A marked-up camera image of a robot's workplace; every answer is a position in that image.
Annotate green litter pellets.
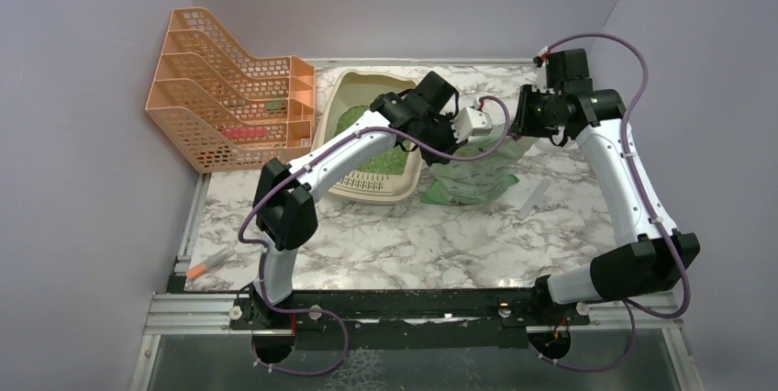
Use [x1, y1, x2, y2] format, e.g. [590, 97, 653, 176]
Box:
[333, 105, 408, 175]

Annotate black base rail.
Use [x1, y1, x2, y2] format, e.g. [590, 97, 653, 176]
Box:
[228, 287, 589, 351]

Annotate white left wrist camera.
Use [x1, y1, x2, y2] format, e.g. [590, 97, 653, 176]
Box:
[450, 99, 494, 143]

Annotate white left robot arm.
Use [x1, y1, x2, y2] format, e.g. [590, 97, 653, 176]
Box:
[247, 73, 463, 328]

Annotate white bag sealing clip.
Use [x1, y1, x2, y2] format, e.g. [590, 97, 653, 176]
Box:
[517, 178, 551, 220]

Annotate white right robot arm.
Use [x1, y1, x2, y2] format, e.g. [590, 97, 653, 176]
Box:
[511, 49, 700, 324]

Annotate orange mesh file rack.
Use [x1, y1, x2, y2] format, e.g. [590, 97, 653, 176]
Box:
[145, 7, 316, 173]

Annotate orange marker pen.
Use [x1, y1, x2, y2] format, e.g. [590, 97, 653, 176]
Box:
[185, 247, 235, 281]

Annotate green litter bag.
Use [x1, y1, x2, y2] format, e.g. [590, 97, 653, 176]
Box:
[420, 137, 537, 206]

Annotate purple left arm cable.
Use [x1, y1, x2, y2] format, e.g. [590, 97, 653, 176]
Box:
[237, 95, 513, 377]

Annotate beige plastic litter box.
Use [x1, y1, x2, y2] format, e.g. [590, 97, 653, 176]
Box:
[312, 69, 423, 204]

